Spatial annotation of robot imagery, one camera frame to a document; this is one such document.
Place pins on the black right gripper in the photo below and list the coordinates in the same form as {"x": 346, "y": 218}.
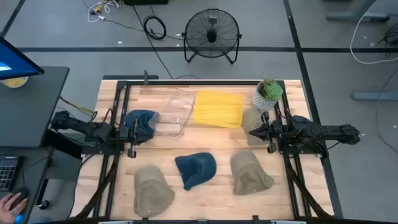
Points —
{"x": 273, "y": 130}

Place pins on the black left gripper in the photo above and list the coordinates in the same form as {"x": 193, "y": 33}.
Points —
{"x": 133, "y": 137}

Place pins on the dark blue cap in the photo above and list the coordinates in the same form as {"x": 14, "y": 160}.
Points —
{"x": 197, "y": 168}
{"x": 141, "y": 116}

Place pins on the tan cap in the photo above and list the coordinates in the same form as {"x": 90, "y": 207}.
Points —
{"x": 252, "y": 119}
{"x": 248, "y": 174}
{"x": 152, "y": 193}

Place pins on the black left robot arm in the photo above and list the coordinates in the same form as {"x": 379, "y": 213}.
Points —
{"x": 77, "y": 126}

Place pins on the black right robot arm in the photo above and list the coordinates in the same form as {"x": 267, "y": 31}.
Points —
{"x": 311, "y": 127}

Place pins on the clear plastic bin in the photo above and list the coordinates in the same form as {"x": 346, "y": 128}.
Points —
{"x": 174, "y": 109}

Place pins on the succulent in white patterned pot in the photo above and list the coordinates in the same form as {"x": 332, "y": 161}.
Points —
{"x": 267, "y": 93}

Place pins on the yellow plastic bin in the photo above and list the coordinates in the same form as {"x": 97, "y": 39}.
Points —
{"x": 219, "y": 109}

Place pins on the black floor fan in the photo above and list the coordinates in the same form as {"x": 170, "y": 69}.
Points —
{"x": 212, "y": 32}

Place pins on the black desk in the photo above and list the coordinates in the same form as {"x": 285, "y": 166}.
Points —
{"x": 31, "y": 109}

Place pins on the grey table foot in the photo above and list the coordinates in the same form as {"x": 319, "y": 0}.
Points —
{"x": 357, "y": 16}
{"x": 373, "y": 96}

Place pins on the black computer mouse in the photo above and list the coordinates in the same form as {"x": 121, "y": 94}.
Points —
{"x": 22, "y": 193}

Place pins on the yellow round object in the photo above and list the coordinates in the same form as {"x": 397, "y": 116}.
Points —
{"x": 14, "y": 82}

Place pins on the black keyboard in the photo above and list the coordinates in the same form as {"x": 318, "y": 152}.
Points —
{"x": 7, "y": 172}

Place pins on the computer monitor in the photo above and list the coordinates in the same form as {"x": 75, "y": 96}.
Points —
{"x": 15, "y": 60}

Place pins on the person's hand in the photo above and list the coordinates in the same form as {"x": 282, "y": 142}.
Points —
{"x": 11, "y": 207}

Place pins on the black aluminium table frame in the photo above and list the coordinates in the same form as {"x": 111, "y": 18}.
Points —
{"x": 202, "y": 82}

